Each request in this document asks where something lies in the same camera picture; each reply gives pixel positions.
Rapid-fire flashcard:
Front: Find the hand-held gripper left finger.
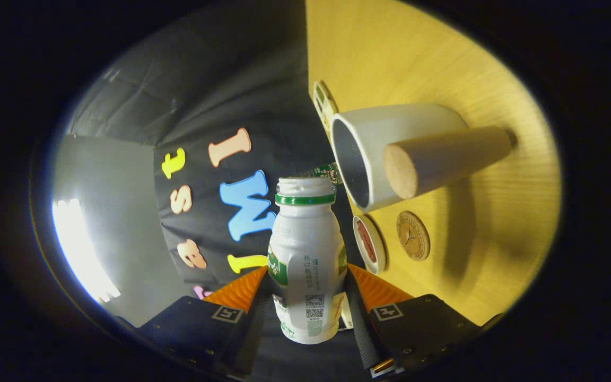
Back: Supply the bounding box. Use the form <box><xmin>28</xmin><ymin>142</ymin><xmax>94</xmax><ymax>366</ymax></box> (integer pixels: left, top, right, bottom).
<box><xmin>137</xmin><ymin>265</ymin><xmax>275</xmax><ymax>378</ymax></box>

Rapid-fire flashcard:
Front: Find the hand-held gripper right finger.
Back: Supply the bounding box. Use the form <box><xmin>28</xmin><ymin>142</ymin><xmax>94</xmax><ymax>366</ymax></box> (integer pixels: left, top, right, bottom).
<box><xmin>345</xmin><ymin>264</ymin><xmax>502</xmax><ymax>378</ymax></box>

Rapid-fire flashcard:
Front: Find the white juice bottle green label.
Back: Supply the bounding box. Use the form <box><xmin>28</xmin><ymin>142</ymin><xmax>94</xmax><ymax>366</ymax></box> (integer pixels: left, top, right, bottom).
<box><xmin>267</xmin><ymin>177</ymin><xmax>347</xmax><ymax>345</ymax></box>

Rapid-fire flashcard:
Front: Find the round cork coaster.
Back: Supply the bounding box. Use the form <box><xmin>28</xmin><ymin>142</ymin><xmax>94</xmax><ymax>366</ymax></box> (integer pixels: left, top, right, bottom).
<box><xmin>396</xmin><ymin>211</ymin><xmax>431</xmax><ymax>262</ymax></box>

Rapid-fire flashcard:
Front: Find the white cup wooden handle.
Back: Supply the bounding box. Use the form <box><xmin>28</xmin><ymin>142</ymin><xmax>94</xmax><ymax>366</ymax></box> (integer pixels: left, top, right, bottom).
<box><xmin>329</xmin><ymin>102</ymin><xmax>516</xmax><ymax>214</ymax></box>

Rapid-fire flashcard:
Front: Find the clear plastic water bottle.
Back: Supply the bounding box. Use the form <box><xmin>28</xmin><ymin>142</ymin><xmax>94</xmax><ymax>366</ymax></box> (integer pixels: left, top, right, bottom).
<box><xmin>299</xmin><ymin>162</ymin><xmax>343</xmax><ymax>185</ymax></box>

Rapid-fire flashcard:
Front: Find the white bowl with red food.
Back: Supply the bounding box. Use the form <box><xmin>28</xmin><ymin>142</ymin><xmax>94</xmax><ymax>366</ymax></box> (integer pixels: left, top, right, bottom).
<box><xmin>352</xmin><ymin>215</ymin><xmax>387</xmax><ymax>275</ymax></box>

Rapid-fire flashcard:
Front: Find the white divided plate with grains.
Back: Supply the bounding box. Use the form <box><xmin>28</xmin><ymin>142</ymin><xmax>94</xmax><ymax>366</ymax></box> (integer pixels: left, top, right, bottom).
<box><xmin>312</xmin><ymin>80</ymin><xmax>339</xmax><ymax>133</ymax></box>

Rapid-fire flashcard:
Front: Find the black backdrop cloth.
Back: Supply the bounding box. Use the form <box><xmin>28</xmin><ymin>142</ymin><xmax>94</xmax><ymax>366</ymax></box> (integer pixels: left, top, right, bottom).
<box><xmin>67</xmin><ymin>0</ymin><xmax>359</xmax><ymax>382</ymax></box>

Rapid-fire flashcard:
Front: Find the wooden table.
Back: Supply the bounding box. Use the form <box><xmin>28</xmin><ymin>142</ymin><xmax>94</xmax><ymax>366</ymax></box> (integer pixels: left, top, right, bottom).
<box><xmin>305</xmin><ymin>0</ymin><xmax>561</xmax><ymax>327</ymax></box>

